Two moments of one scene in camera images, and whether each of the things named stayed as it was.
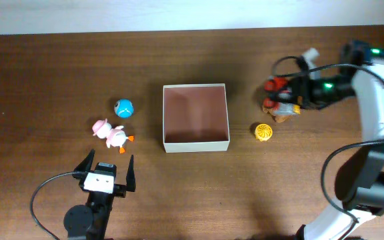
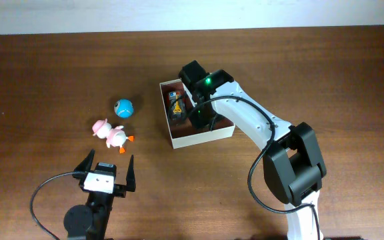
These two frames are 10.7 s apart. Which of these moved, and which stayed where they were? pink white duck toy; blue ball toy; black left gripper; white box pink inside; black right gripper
Moved: black right gripper; white box pink inside
Stayed: pink white duck toy; blue ball toy; black left gripper
